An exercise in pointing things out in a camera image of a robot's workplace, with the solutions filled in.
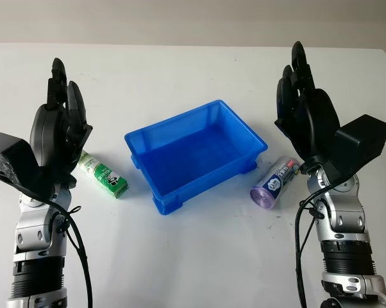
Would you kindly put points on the blue plastic tray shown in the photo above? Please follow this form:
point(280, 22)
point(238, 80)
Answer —
point(186, 154)

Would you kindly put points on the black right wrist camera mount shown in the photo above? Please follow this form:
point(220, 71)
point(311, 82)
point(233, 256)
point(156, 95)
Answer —
point(363, 141)

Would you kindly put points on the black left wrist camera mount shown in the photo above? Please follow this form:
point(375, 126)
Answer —
point(10, 157)

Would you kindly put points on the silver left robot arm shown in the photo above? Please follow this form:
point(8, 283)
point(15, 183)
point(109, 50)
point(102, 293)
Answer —
point(36, 231)

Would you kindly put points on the green white carton box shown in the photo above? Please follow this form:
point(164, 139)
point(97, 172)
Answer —
point(106, 176)

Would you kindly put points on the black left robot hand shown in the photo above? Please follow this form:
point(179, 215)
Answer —
point(50, 134)

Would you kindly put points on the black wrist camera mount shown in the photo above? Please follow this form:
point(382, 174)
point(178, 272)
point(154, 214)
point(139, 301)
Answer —
point(363, 141)
point(10, 157)

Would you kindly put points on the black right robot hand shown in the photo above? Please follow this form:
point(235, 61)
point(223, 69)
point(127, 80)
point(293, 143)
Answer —
point(315, 122)

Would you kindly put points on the purple trash bag roll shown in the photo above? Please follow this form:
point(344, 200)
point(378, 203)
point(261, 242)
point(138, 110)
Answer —
point(273, 186)

